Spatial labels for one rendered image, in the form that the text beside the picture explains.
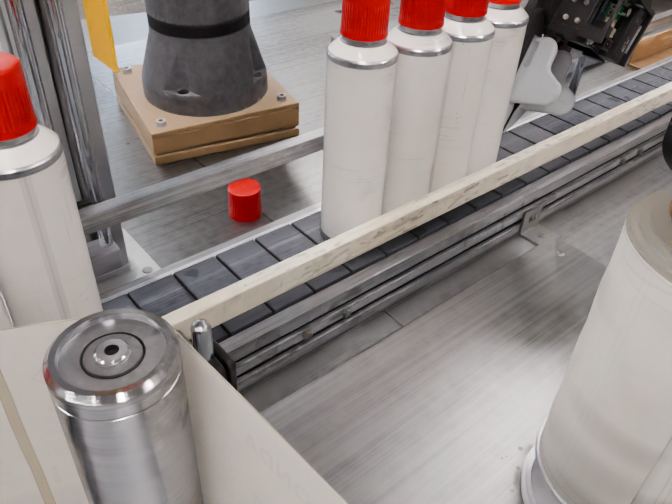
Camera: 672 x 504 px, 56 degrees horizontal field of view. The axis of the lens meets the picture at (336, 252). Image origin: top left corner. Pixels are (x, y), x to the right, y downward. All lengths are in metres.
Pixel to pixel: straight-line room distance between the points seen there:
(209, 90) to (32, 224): 0.42
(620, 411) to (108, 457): 0.21
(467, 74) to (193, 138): 0.35
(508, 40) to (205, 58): 0.34
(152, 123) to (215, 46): 0.11
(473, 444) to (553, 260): 0.21
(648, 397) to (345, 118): 0.29
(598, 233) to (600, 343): 0.42
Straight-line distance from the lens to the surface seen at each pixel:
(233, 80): 0.76
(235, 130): 0.77
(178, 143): 0.75
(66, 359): 0.20
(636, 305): 0.27
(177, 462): 0.22
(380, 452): 0.40
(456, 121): 0.55
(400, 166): 0.52
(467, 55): 0.53
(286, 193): 0.69
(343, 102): 0.47
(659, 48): 1.25
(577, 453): 0.33
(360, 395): 0.42
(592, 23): 0.63
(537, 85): 0.63
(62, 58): 0.45
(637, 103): 0.80
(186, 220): 0.66
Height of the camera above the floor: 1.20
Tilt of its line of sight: 38 degrees down
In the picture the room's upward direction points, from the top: 3 degrees clockwise
